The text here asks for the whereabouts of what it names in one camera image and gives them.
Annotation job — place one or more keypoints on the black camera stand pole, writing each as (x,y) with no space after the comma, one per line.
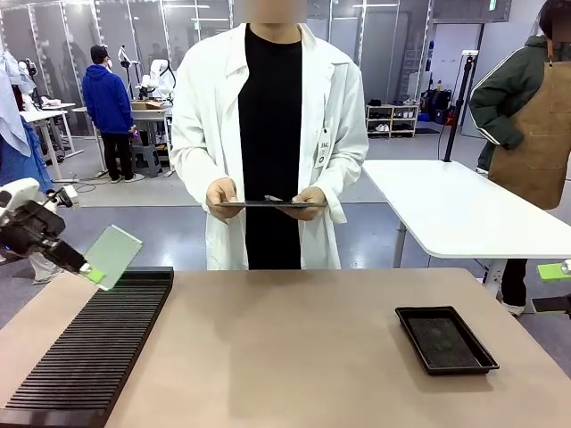
(457,107)

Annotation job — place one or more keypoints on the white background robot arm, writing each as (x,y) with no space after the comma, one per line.
(158,78)

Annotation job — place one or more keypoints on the white-sleeved left forearm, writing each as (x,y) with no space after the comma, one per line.
(343,165)

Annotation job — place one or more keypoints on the flat cardboard box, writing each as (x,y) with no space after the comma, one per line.
(149,105)

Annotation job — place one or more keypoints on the black plastic tray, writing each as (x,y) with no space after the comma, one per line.
(403,318)

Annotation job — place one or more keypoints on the person's left hand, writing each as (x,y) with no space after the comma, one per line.
(310,198)

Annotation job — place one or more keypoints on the background workbench with grey frame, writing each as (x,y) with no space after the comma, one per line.
(151,117)

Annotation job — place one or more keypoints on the person in light blue shirt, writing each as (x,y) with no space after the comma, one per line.
(18,134)

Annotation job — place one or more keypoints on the person's right hand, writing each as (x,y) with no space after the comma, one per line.
(223,196)

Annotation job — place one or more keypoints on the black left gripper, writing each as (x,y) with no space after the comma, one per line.
(31,225)

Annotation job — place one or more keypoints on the person in white lab coat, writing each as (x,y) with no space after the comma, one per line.
(267,111)

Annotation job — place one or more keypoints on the black clipboard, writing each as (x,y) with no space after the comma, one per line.
(267,204)

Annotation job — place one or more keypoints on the white background desk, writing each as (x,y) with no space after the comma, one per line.
(49,113)

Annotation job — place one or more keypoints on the black equipment bags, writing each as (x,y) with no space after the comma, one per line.
(435,104)

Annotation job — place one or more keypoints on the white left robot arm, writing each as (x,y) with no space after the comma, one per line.
(18,189)

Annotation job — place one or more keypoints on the grey step stool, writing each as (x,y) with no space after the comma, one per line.
(147,160)

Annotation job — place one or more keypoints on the white badge on coat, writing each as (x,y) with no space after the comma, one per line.
(322,149)

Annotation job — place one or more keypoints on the wooden shoe rack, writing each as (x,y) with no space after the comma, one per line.
(392,120)

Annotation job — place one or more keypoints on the slim white background robot arm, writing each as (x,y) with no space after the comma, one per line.
(125,55)

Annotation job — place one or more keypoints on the green rectangular PCB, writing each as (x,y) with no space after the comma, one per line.
(116,249)

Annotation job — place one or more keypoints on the person in brown apron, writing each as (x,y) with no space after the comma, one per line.
(531,111)

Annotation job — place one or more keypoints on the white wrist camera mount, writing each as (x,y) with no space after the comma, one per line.
(62,196)

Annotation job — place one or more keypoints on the black slotted PCB rack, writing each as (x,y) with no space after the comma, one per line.
(89,343)

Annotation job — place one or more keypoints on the white side table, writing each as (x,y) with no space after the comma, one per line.
(446,209)

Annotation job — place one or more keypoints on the person in blue hoodie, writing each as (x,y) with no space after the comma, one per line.
(109,102)

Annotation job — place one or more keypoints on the white-sleeved right forearm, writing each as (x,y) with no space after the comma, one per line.
(192,160)

